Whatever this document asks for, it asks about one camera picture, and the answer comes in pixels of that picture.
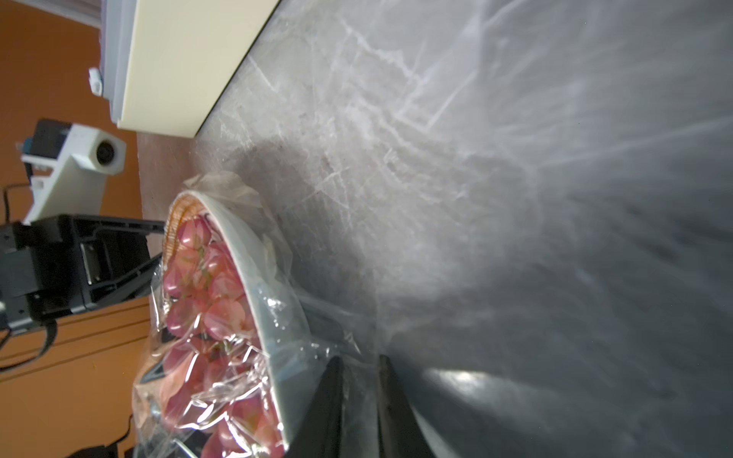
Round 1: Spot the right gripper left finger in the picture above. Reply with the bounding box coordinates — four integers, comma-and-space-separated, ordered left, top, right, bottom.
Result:
284, 356, 344, 458

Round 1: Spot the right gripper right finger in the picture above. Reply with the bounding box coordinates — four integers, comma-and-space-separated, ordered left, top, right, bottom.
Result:
377, 355, 435, 458

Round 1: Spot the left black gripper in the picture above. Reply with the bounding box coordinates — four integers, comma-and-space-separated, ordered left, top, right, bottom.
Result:
1, 215, 164, 334

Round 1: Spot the patterned plate orange rim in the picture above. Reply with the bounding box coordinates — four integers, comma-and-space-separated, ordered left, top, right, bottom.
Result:
137, 191, 322, 457

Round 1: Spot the clear plastic wrap sheet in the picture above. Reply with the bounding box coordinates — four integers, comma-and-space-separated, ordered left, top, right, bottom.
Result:
133, 173, 361, 457

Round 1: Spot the white plastic wrap dispenser box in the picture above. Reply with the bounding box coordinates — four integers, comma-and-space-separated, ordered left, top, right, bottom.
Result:
90, 0, 278, 139

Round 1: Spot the red grape bunch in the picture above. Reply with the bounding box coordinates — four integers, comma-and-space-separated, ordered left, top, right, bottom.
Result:
160, 213, 284, 457

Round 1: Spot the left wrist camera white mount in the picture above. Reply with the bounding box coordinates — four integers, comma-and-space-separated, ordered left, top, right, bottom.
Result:
21, 118, 127, 224

